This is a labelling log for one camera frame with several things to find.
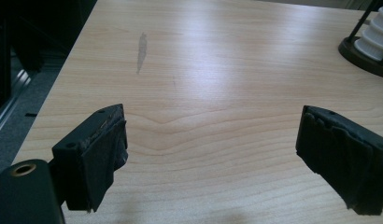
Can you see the aluminium floor rail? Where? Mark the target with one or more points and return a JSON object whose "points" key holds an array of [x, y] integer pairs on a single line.
{"points": [[12, 99]]}

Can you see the stack of paper cups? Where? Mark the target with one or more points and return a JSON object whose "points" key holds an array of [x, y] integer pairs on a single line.
{"points": [[377, 39]]}

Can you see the dark cup holder with rods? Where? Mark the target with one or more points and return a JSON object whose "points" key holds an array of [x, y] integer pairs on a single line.
{"points": [[347, 50]]}

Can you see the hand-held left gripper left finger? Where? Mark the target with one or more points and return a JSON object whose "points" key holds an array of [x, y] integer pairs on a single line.
{"points": [[87, 161]]}

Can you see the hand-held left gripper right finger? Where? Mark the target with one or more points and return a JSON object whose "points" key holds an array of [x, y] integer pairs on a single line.
{"points": [[342, 155]]}

